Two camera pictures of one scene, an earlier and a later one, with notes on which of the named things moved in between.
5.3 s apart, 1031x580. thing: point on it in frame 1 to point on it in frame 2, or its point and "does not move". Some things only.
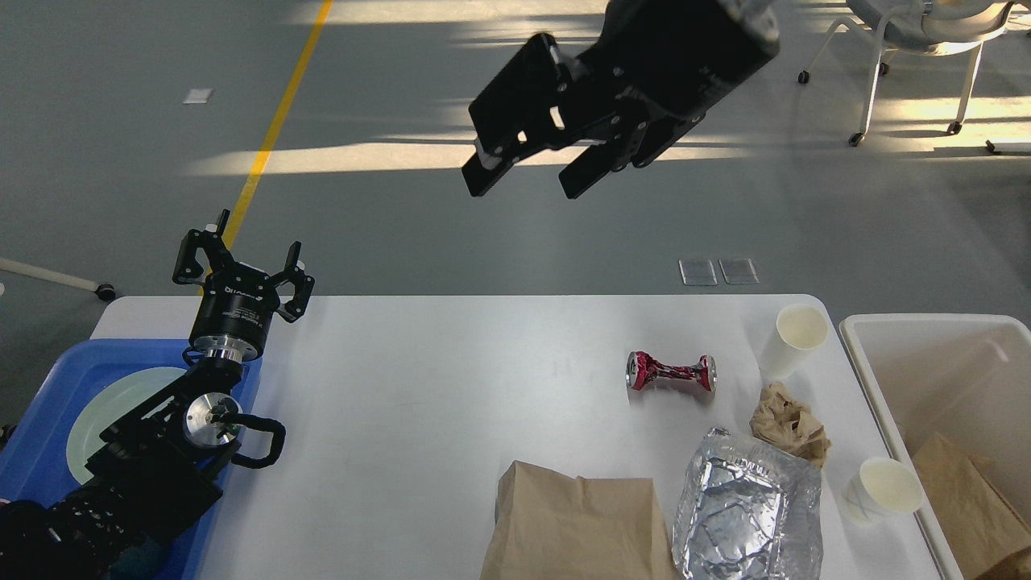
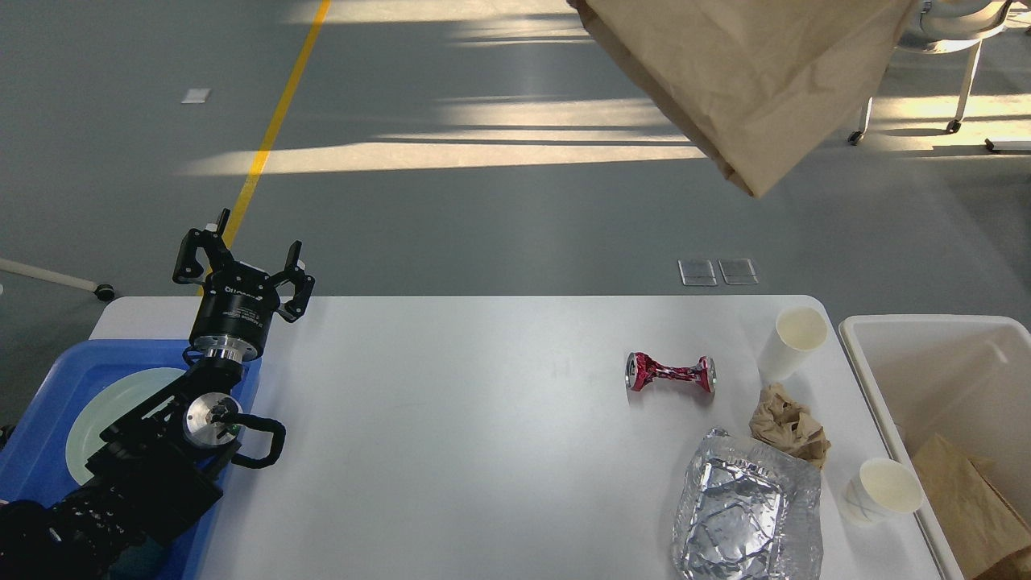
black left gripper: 235,314 does not move
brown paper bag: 552,526 to 758,84
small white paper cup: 881,490 does not move
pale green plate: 122,398 does not move
